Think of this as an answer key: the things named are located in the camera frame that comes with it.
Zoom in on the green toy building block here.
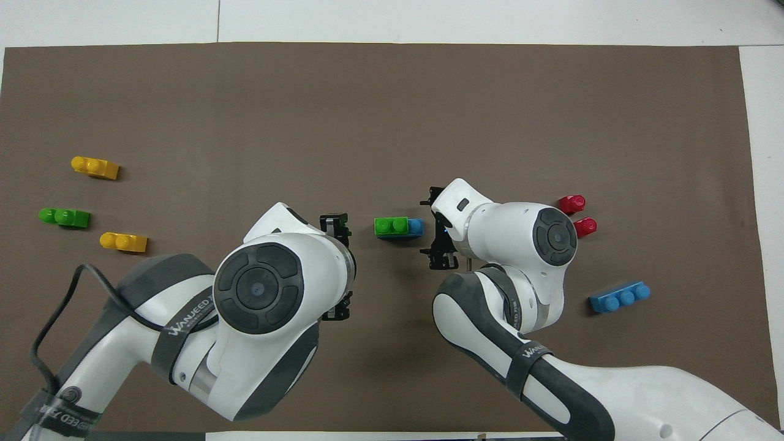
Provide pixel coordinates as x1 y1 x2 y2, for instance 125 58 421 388
38 208 91 230
374 217 410 237

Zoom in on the yellow toy building block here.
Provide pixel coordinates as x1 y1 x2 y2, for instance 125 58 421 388
71 156 119 181
99 232 148 254

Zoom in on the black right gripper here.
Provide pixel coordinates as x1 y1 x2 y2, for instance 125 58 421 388
319 186 459 322

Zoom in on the brown table mat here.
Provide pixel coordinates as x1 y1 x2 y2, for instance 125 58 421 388
0 42 782 433

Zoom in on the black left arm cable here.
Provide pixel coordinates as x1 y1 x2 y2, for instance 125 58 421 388
31 263 218 399

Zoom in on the blue toy building block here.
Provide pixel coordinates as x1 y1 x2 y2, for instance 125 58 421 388
589 281 651 315
380 218 424 241

